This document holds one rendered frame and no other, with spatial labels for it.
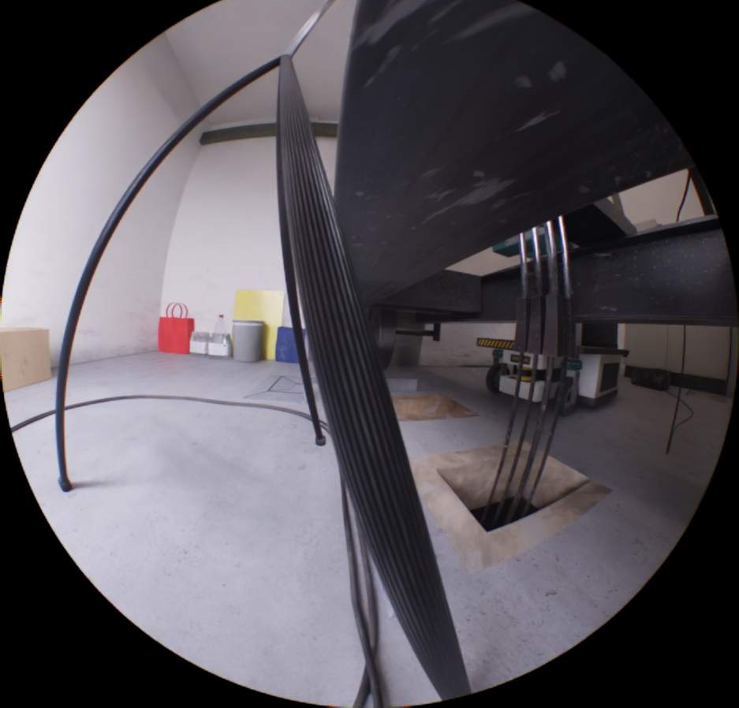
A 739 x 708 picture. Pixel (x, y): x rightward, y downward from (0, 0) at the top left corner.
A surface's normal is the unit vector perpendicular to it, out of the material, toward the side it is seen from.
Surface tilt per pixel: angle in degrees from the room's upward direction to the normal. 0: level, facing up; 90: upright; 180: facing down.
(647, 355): 90
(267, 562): 0
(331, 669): 0
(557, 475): 90
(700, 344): 90
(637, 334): 90
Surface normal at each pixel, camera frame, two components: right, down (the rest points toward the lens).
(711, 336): -0.99, -0.05
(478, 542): 0.06, -1.00
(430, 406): 0.16, 0.05
